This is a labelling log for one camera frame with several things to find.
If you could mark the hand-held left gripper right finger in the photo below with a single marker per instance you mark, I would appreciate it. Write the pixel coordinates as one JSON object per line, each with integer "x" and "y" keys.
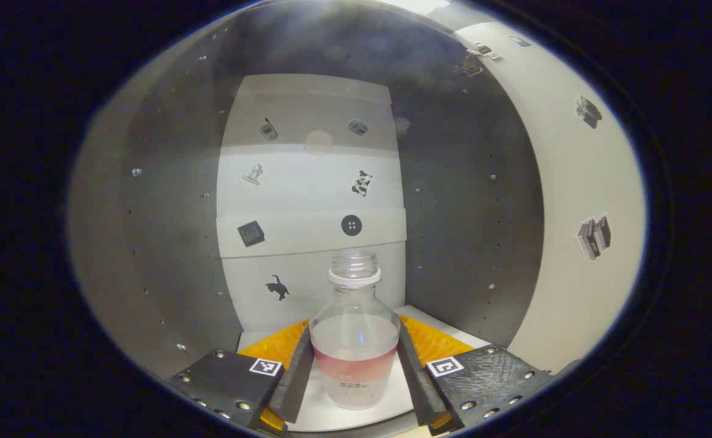
{"x": 417, "y": 383}

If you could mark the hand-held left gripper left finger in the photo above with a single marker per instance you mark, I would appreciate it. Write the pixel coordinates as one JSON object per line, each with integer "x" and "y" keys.
{"x": 298, "y": 383}

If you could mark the clear bottle with pink label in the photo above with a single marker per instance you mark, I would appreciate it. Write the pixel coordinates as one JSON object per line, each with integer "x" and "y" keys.
{"x": 355, "y": 340}

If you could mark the grey cabinet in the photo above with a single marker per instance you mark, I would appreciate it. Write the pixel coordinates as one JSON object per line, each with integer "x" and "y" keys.
{"x": 167, "y": 243}

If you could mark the white cabinet shelf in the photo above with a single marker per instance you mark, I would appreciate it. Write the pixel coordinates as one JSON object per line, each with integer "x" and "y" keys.
{"x": 447, "y": 331}

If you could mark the metal door hinge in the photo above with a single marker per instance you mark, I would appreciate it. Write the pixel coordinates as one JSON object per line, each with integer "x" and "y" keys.
{"x": 474, "y": 58}

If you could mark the wide ceiling light panel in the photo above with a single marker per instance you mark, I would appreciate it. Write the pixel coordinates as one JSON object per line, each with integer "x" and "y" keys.
{"x": 420, "y": 5}

